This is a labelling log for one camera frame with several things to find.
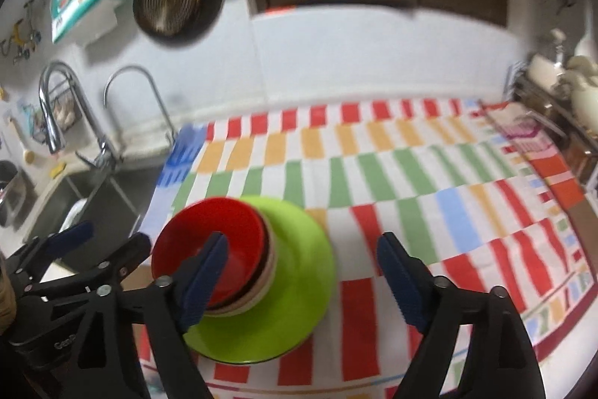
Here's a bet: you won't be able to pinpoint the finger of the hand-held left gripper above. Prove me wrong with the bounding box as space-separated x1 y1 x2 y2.
9 221 94 273
25 232 151 294

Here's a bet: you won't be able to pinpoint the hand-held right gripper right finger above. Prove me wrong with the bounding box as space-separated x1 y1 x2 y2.
377 232 547 399

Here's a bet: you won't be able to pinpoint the yellow wall hooks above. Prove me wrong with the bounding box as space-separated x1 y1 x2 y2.
0 0 43 65

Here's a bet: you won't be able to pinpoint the striped colourful tablecloth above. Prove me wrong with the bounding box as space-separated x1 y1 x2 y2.
135 97 598 399

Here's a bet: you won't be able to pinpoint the pink patterned cloth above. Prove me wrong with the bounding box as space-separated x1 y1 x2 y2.
502 119 561 157

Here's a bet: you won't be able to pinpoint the white plastic board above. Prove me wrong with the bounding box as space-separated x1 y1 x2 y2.
61 198 89 231

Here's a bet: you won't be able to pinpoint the black wire basket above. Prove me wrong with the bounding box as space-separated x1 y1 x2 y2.
30 83 82 142

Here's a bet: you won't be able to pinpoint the white bowl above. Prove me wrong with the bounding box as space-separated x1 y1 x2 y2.
201 212 281 318

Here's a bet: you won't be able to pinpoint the steel dish rack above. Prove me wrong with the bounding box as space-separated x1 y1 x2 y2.
509 72 598 185

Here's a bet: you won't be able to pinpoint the red and black bowl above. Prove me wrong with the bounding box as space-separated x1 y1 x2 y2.
151 198 272 316

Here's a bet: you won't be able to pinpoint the thin gooseneck faucet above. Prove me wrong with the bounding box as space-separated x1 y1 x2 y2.
103 65 181 147

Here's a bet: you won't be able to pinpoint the green plate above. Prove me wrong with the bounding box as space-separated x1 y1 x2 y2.
180 194 337 365

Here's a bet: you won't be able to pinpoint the cream ceramic casserole pot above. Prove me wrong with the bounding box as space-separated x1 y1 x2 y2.
563 55 598 114

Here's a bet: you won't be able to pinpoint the red bordered patterned cloth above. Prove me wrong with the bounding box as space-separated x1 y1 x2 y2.
477 100 598 362

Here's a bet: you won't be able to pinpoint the chrome kitchen faucet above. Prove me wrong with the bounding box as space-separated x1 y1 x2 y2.
38 61 122 168

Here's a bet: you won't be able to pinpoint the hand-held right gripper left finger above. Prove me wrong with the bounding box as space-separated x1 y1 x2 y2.
70 232 229 399

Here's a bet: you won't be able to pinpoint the stainless steel sink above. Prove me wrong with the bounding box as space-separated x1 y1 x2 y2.
28 168 164 269

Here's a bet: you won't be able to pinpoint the white pot with glass lid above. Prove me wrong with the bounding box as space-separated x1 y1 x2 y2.
528 30 568 89

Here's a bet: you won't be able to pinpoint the yellow dish brush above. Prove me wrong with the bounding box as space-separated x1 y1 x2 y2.
9 114 37 163

